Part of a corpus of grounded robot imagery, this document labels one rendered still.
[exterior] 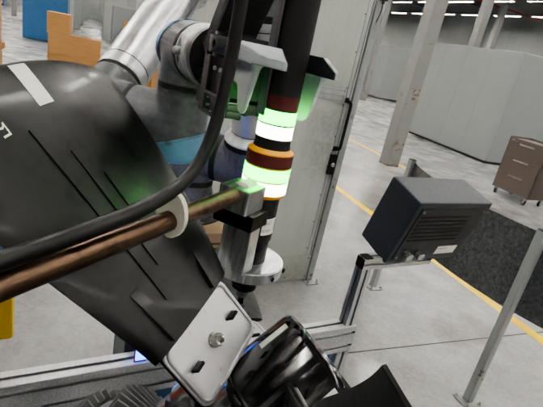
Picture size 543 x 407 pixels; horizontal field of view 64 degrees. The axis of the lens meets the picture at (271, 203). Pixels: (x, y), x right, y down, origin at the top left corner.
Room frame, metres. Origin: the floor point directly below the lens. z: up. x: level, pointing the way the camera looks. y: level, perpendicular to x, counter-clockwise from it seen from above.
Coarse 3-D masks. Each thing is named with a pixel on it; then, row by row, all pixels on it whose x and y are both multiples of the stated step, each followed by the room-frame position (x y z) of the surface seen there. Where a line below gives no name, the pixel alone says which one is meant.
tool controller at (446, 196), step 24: (408, 192) 0.98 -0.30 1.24; (432, 192) 1.01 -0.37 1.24; (456, 192) 1.06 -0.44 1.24; (384, 216) 1.02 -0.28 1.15; (408, 216) 0.96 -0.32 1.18; (432, 216) 0.97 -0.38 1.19; (456, 216) 1.02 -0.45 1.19; (480, 216) 1.07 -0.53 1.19; (384, 240) 1.00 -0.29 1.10; (408, 240) 0.97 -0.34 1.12; (432, 240) 1.01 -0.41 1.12; (456, 240) 1.07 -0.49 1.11
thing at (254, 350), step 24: (264, 336) 0.34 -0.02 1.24; (288, 336) 0.32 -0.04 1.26; (240, 360) 0.32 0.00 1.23; (264, 360) 0.30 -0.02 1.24; (288, 360) 0.30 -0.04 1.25; (312, 360) 0.30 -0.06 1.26; (240, 384) 0.29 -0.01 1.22; (264, 384) 0.29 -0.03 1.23; (312, 384) 0.28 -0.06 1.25; (336, 384) 0.29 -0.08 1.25
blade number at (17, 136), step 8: (0, 112) 0.26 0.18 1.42; (0, 120) 0.26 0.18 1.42; (8, 120) 0.27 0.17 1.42; (0, 128) 0.26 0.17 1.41; (8, 128) 0.26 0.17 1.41; (16, 128) 0.27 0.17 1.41; (0, 136) 0.25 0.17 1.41; (8, 136) 0.26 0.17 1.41; (16, 136) 0.26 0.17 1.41; (24, 136) 0.27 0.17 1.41; (0, 144) 0.25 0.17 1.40; (8, 144) 0.26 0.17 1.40; (16, 144) 0.26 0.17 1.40
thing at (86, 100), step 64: (64, 64) 0.36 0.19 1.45; (64, 128) 0.30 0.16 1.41; (128, 128) 0.37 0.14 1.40; (0, 192) 0.23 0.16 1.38; (64, 192) 0.27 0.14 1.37; (128, 192) 0.31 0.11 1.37; (128, 256) 0.28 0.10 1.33; (192, 256) 0.33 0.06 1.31; (128, 320) 0.26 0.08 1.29; (192, 320) 0.30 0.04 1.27
